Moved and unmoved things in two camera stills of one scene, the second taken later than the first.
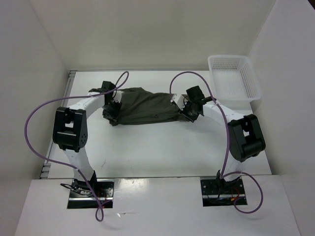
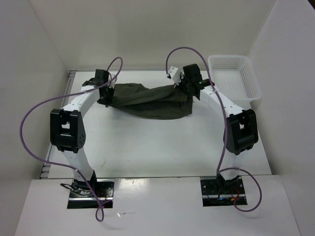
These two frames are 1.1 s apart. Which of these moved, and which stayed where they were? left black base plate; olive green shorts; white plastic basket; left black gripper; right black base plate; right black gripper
Moved: right black gripper; left black gripper; olive green shorts
Stayed: white plastic basket; left black base plate; right black base plate
